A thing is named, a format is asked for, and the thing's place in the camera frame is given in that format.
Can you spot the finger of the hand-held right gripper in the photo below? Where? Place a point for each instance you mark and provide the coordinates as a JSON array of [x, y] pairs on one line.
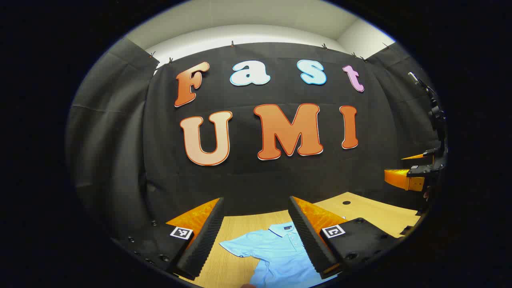
[[416, 156], [400, 178]]

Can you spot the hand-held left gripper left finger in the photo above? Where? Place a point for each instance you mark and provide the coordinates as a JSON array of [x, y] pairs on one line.
[[204, 244]]

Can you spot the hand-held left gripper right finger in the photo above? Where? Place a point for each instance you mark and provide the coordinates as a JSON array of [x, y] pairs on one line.
[[310, 240]]

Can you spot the light blue T-shirt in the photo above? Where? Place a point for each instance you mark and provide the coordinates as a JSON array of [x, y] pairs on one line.
[[276, 252]]

